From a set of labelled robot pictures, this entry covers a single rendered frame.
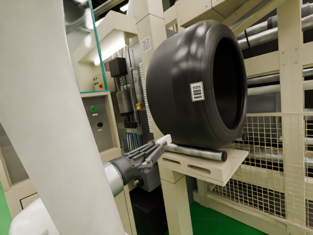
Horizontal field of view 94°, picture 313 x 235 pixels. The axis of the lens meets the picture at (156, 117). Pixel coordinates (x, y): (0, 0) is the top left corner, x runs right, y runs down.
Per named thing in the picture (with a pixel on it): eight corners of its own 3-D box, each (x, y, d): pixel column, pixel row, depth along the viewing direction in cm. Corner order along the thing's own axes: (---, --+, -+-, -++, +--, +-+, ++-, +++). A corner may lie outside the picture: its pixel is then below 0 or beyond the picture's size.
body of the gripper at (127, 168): (119, 166, 36) (146, 148, 42) (104, 159, 42) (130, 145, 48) (128, 191, 38) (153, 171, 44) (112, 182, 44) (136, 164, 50)
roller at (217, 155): (163, 141, 86) (167, 143, 89) (161, 148, 85) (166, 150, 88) (224, 149, 61) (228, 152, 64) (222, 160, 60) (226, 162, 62)
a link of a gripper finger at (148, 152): (131, 157, 43) (134, 158, 42) (158, 141, 50) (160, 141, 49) (135, 169, 44) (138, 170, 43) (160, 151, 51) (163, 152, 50)
